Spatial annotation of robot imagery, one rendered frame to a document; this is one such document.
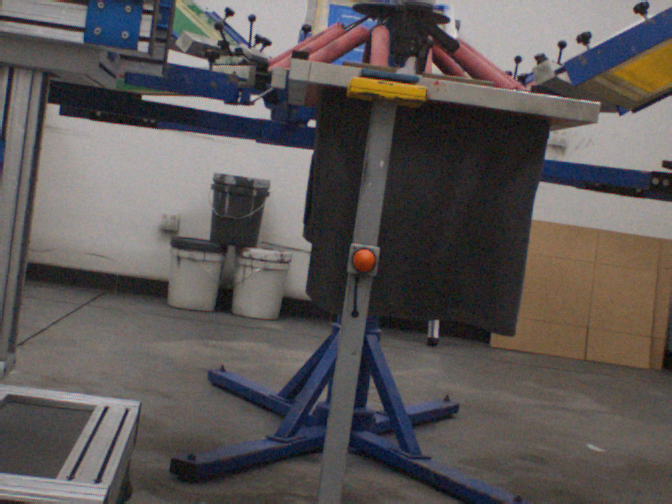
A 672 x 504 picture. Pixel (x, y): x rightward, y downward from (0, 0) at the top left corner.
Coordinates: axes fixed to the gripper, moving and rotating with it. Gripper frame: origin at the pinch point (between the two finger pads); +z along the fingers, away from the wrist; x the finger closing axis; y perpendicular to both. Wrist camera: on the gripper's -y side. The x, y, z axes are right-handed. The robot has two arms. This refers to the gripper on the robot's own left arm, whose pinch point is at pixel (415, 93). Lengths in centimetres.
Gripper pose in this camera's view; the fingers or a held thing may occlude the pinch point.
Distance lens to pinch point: 296.7
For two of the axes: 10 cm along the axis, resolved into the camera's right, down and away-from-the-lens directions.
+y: -9.9, -1.3, -0.4
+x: 0.4, 0.6, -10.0
